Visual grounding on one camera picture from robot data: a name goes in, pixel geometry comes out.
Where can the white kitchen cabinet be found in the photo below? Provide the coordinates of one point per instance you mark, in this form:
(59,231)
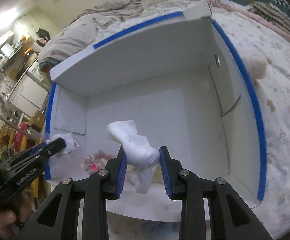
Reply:
(27,95)

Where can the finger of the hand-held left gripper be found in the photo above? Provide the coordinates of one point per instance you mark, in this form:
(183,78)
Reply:
(56,146)
(38,148)

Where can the clear plastic bag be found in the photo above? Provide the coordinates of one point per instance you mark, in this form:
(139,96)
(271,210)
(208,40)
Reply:
(68,145)

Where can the brown cardboard box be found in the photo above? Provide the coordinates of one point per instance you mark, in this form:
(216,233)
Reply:
(38,120)

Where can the white knotted sock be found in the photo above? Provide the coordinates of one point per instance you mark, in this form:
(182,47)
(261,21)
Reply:
(140,152)

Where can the ceiling light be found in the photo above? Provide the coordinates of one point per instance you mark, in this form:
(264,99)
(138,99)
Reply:
(4,18)

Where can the brown knitted blanket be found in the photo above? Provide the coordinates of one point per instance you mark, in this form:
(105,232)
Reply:
(277,17)

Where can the yellow wooden rack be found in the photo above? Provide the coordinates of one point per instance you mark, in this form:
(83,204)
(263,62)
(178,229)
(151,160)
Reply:
(6,140)

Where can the cream fluffy plush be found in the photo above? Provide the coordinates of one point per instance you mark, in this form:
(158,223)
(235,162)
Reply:
(256,65)

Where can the red bag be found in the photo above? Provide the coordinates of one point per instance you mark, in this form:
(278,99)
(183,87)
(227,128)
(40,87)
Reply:
(21,136)

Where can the beige printed duvet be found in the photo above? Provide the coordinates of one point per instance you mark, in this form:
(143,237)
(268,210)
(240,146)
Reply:
(77,35)

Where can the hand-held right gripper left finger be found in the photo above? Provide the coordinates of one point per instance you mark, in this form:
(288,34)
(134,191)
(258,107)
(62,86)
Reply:
(121,177)

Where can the pink blanket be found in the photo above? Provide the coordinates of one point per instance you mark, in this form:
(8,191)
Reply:
(235,6)

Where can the blue cardboard box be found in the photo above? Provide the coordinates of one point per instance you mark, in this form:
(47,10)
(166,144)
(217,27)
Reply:
(172,105)

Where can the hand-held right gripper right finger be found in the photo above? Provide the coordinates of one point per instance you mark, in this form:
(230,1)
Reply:
(165,177)

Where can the white washing machine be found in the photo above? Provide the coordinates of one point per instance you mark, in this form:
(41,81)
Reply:
(36,72)

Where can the pink patterned sock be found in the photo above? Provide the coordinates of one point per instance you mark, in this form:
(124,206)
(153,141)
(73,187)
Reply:
(94,163)

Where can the person's left hand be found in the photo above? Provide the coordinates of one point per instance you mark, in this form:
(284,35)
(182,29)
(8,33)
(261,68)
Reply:
(3,220)

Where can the dark hanging clothes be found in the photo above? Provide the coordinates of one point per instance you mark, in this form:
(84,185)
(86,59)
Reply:
(42,37)

